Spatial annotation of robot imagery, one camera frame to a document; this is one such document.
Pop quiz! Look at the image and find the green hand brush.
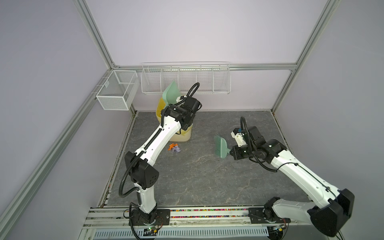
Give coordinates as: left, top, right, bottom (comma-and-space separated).
214, 135, 231, 159

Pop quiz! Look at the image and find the green plastic dustpan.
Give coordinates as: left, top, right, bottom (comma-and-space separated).
162, 81, 181, 106

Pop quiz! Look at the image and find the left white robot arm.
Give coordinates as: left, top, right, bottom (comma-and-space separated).
118, 83, 202, 224

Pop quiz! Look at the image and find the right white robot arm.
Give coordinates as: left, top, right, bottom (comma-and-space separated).
228, 117, 355, 237

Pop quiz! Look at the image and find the beige bin with yellow bag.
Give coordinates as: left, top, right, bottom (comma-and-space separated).
155, 97, 193, 143

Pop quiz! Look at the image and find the purple paper scrap near bin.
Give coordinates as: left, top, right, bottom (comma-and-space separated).
173, 146, 181, 153

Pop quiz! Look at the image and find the orange paper scrap near bin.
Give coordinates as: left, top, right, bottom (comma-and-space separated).
168, 143, 178, 151

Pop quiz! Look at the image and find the small white mesh basket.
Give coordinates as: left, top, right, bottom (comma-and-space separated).
96, 70, 140, 111

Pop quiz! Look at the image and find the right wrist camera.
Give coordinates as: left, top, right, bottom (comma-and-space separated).
231, 126, 264, 147

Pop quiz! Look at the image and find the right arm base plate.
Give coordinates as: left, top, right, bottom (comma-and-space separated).
248, 207, 291, 224

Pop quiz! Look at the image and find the aluminium front rail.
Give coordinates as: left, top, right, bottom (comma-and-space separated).
82, 204, 337, 230

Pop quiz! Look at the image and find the long white wire basket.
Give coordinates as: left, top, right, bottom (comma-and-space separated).
141, 62, 232, 95

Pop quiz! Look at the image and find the white vented cable duct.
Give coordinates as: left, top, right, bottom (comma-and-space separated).
93, 226, 269, 240

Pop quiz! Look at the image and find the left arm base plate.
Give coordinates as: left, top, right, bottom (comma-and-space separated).
130, 208, 171, 226

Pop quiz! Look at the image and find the aluminium corner frame post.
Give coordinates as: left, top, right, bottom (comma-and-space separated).
271, 1, 340, 113

